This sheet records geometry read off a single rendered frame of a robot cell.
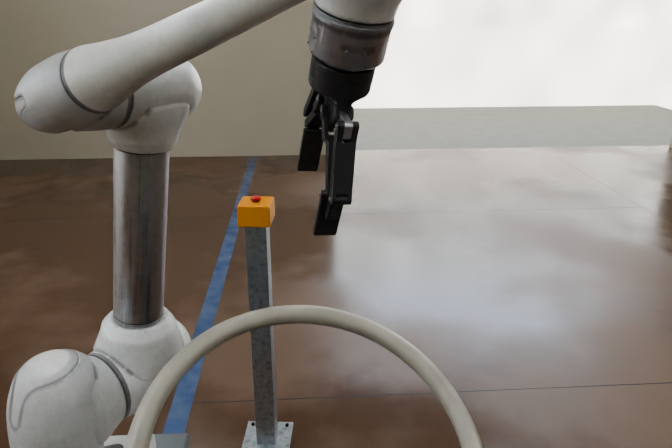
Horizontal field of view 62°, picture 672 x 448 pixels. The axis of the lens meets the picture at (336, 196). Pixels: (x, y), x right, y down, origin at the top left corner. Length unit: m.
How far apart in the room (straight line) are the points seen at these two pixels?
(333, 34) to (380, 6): 0.06
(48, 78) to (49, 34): 6.40
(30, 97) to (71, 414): 0.57
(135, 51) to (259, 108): 6.09
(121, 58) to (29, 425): 0.68
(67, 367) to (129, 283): 0.18
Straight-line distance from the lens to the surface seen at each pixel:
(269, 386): 2.40
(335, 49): 0.61
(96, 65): 0.84
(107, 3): 7.07
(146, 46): 0.79
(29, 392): 1.18
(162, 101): 1.02
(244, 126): 6.92
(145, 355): 1.24
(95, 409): 1.21
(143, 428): 0.82
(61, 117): 0.93
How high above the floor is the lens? 1.76
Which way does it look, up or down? 19 degrees down
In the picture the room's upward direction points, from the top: straight up
